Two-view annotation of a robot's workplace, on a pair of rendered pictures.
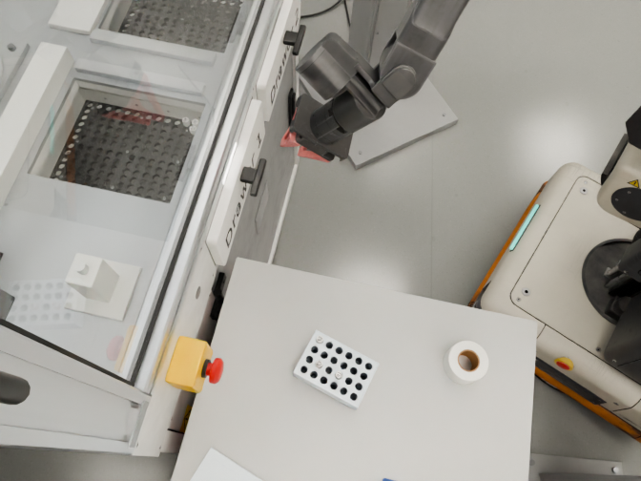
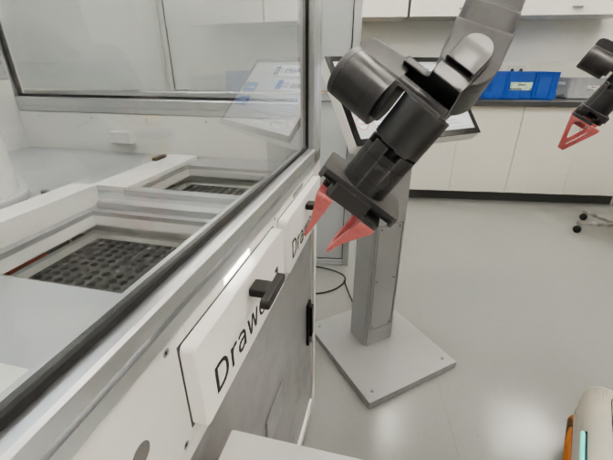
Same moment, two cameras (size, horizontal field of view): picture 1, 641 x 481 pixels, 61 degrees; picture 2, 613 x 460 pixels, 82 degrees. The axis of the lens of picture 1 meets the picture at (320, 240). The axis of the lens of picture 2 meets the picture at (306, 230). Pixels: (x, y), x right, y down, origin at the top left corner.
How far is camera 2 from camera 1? 56 cm
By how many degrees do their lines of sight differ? 43
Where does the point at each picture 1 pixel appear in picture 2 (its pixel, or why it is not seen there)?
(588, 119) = (574, 363)
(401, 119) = (404, 361)
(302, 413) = not seen: outside the picture
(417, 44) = (483, 17)
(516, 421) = not seen: outside the picture
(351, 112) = (406, 113)
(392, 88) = (463, 58)
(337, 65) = (380, 64)
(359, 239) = not seen: outside the picture
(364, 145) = (375, 384)
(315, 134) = (353, 180)
